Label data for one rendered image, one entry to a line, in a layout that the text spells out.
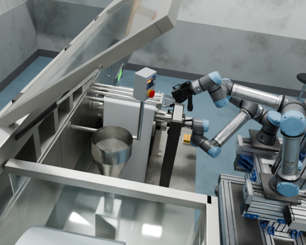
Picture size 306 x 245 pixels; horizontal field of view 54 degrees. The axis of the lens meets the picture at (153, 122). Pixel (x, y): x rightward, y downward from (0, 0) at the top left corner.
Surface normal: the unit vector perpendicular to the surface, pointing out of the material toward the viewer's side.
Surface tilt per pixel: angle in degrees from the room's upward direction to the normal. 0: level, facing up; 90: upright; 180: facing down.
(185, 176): 0
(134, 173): 90
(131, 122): 90
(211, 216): 0
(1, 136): 0
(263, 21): 90
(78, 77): 90
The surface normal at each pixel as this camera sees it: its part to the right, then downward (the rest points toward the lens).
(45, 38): -0.11, 0.57
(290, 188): -0.37, 0.61
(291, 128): -0.41, 0.38
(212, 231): 0.11, -0.80
